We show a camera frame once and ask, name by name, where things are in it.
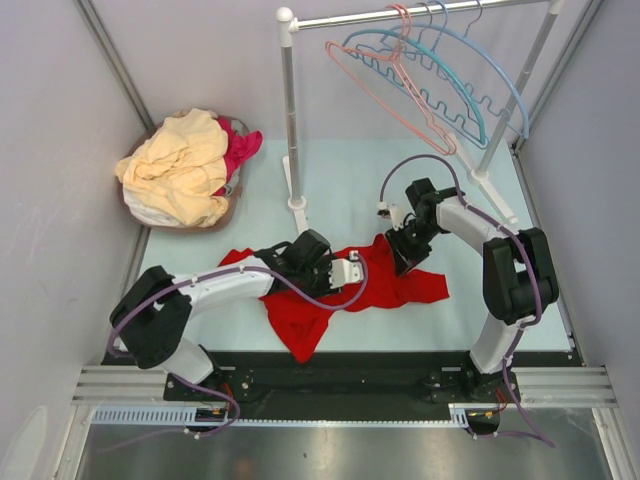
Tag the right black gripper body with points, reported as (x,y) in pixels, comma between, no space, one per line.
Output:
(413,237)

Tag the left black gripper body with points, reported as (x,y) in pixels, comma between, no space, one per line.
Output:
(315,278)

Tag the red t shirt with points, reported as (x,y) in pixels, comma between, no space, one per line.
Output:
(299,324)

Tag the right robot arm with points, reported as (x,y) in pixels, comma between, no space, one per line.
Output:
(518,277)

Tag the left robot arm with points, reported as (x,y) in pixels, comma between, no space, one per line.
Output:
(151,319)

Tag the dark blue wavy hanger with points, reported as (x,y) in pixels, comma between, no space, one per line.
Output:
(383,51)

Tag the light blue plastic hanger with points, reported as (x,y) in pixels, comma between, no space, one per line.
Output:
(482,122)

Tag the teal plastic hanger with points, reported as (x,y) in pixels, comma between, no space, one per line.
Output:
(442,143)

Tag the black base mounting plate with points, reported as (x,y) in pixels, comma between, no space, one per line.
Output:
(347,385)

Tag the magenta pink garment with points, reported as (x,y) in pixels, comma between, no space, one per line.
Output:
(240,149)

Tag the silver white clothes rack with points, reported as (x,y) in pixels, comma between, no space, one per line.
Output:
(475,160)

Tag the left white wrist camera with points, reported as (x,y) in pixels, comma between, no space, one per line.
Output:
(346,271)

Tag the white slotted cable duct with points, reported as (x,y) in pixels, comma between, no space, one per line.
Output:
(208,417)

